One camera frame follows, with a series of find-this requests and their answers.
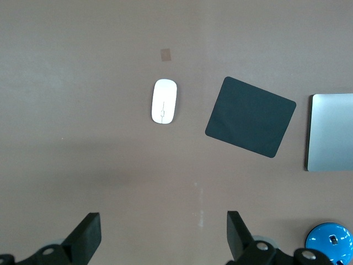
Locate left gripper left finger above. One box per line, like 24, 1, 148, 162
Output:
0, 211, 102, 265

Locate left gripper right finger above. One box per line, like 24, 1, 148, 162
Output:
226, 210, 331, 265

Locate white computer mouse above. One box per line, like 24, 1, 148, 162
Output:
151, 78, 178, 125

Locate black mouse pad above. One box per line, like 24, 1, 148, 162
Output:
204, 76, 297, 159

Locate blue desk lamp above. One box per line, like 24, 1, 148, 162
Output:
305, 222, 353, 265

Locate silver laptop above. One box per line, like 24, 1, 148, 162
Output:
304, 93, 353, 172

